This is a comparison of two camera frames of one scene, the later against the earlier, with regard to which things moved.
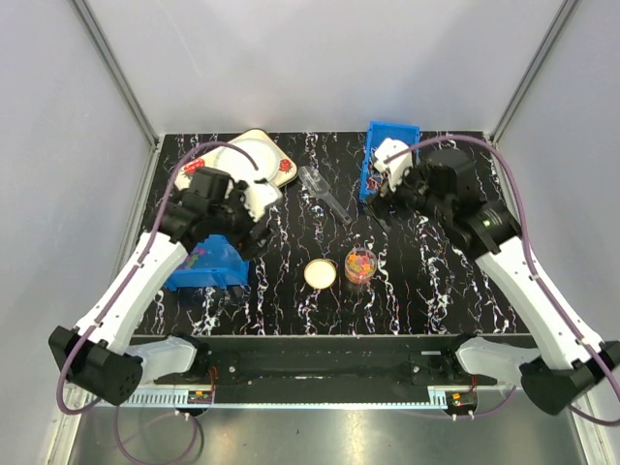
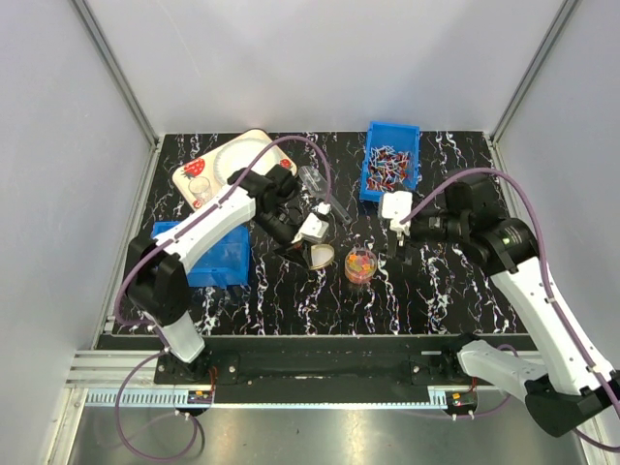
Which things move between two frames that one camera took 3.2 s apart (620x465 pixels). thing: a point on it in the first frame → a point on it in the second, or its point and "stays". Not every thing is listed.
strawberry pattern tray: x=274 y=167 stays
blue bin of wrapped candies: x=370 y=174 stays
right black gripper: x=380 y=203 → x=398 y=252
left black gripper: x=245 y=242 → x=298 y=250
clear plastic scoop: x=318 y=187 stays
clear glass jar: x=359 y=265 stays
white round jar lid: x=320 y=273 → x=322 y=256
